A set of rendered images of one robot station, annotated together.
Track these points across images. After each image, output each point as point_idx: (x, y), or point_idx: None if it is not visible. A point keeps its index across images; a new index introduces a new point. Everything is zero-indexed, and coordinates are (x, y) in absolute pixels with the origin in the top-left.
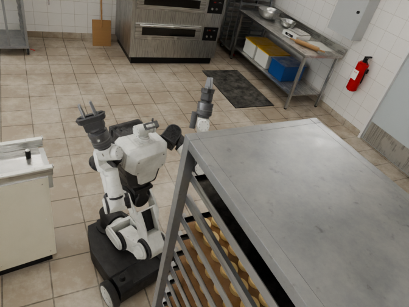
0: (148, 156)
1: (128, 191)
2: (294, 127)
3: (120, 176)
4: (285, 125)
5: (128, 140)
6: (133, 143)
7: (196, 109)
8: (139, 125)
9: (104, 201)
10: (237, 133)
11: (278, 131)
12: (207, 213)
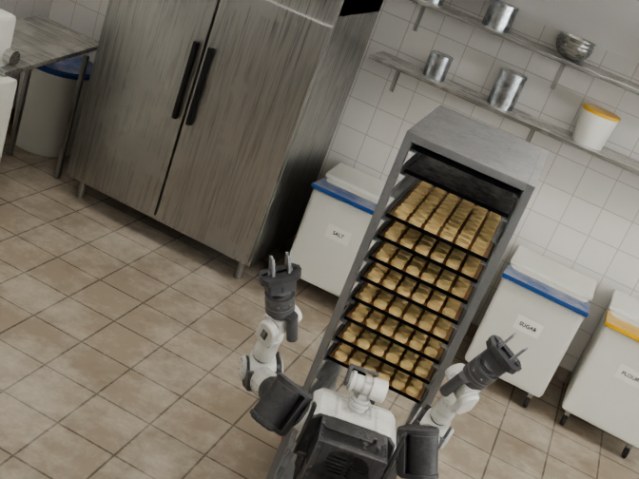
0: None
1: None
2: (440, 143)
3: None
4: (446, 146)
5: (378, 424)
6: (376, 415)
7: (291, 310)
8: (381, 381)
9: (452, 428)
10: (495, 167)
11: (459, 150)
12: (465, 250)
